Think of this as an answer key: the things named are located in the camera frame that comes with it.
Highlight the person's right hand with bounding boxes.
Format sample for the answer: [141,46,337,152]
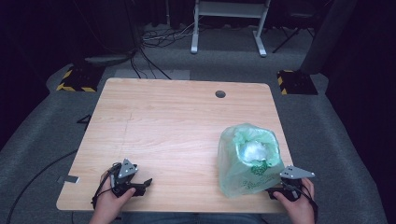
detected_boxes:
[272,177,316,220]

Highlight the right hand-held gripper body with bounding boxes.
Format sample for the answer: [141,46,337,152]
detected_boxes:
[271,165,317,202]

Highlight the white metal stand frame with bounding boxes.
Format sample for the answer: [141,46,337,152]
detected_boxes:
[190,0,273,58]

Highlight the black tripod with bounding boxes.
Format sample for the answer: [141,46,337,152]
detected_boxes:
[272,25,316,54]

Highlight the crumpled white plastic wad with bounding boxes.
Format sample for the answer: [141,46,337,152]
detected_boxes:
[240,141,269,164]

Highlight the person's legs in jeans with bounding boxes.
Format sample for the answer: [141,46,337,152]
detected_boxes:
[120,212,266,224]

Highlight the grey column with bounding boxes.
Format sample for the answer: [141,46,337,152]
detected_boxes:
[299,0,359,76]

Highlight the green plastic bag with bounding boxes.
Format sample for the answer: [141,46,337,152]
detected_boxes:
[217,122,286,200]

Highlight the long black floor cable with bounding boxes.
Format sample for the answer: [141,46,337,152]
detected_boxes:
[5,148,78,224]

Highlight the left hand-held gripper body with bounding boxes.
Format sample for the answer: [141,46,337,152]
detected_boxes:
[109,158,140,198]

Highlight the person's left hand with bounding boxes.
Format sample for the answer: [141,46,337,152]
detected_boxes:
[92,171,137,218]

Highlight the bundle of floor cables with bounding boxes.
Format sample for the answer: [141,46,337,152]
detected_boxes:
[130,21,206,80]

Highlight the grey tape strip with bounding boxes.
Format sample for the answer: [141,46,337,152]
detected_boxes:
[57,175,80,185]

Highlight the black yellow striped base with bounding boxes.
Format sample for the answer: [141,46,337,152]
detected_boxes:
[55,64,106,93]
[276,69,319,96]

